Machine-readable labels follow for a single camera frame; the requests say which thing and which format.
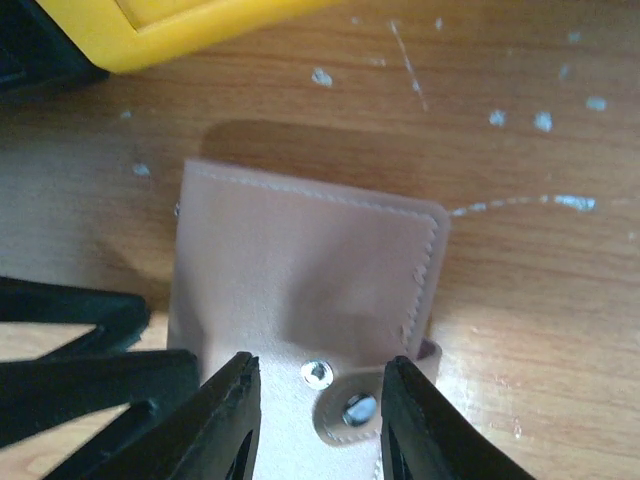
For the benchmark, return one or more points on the yellow card bin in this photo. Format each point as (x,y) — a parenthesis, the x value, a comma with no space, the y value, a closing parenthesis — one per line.
(125,36)

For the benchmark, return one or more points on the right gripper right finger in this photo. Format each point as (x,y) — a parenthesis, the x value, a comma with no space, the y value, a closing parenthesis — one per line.
(425,437)

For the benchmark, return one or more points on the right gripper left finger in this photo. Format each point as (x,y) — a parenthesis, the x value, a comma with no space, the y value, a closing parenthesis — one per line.
(213,434)

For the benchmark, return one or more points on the pink leather card holder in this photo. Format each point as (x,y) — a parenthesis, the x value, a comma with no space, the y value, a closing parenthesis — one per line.
(324,284)

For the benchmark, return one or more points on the black card bin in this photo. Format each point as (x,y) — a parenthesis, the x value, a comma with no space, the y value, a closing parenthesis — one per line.
(37,58)

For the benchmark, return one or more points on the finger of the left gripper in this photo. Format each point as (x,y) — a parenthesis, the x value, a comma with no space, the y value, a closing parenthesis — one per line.
(118,319)
(38,395)

